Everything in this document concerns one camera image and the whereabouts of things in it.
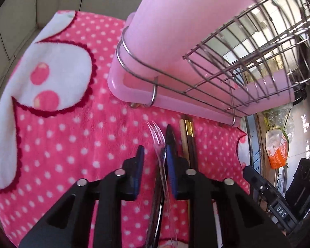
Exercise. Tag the clear plastic fork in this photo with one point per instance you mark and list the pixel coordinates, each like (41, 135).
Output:
(161, 160)

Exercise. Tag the pink polka dot blanket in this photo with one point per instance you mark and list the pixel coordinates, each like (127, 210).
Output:
(59, 123)

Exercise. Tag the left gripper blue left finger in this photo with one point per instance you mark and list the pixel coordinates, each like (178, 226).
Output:
(68, 222)

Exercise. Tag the clear plastic bag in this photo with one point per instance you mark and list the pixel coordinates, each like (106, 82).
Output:
(274, 117)

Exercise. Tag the dark brown chopstick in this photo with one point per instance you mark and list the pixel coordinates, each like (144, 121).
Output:
(191, 144)

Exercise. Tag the black plastic spoon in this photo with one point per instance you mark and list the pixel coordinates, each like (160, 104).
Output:
(160, 185)

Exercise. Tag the pink plastic cup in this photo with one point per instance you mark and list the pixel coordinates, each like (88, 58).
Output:
(162, 31)
(264, 94)

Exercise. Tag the right pink plastic cup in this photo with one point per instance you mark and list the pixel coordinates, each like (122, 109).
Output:
(264, 94)

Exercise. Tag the orange white food bag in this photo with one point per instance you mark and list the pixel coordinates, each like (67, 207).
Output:
(277, 147)

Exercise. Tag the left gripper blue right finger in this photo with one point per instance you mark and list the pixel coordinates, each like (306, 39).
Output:
(242, 222)

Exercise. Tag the green onions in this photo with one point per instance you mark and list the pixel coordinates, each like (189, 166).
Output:
(288, 122)

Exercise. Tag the left pink plastic cup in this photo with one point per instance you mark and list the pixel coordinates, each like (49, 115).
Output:
(162, 31)

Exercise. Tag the wire utensil drying rack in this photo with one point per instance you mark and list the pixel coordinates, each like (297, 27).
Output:
(267, 36)

